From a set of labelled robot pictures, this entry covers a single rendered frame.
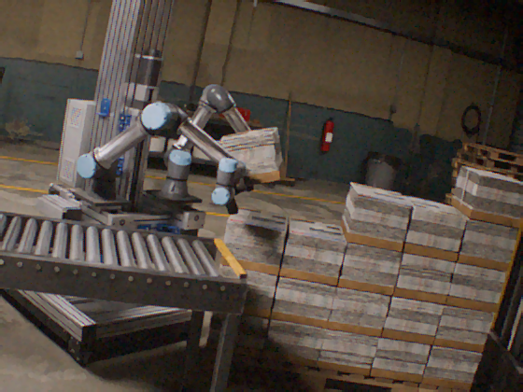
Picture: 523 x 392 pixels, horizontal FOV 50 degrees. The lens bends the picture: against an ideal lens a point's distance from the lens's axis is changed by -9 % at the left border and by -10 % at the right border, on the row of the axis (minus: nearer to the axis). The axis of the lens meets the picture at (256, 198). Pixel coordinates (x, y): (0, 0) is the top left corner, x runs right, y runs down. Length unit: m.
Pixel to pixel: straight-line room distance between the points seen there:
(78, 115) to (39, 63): 6.00
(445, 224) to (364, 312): 0.59
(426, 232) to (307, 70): 7.13
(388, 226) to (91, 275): 1.50
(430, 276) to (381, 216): 0.41
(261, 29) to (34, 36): 3.54
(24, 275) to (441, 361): 2.15
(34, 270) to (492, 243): 2.15
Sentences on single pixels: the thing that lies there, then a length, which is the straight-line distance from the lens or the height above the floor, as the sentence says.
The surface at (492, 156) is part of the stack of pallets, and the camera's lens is 9.10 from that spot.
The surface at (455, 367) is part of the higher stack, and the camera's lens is 3.29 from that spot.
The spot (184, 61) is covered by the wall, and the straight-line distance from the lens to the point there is 9.39.
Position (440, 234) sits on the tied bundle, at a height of 0.95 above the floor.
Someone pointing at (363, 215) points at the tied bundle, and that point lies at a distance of 2.92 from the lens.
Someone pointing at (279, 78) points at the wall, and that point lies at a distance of 9.75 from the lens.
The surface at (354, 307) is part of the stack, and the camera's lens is 3.03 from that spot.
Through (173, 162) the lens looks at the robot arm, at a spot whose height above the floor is 0.99.
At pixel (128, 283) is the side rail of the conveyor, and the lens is 2.08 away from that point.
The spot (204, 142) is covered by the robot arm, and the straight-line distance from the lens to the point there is 2.70.
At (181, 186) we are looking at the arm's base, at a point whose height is 0.88.
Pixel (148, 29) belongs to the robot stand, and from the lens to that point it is 3.18.
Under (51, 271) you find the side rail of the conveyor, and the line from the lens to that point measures 2.06.
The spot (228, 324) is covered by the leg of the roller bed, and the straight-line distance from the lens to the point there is 2.20.
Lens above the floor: 1.48
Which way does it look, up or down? 11 degrees down
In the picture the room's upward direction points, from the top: 11 degrees clockwise
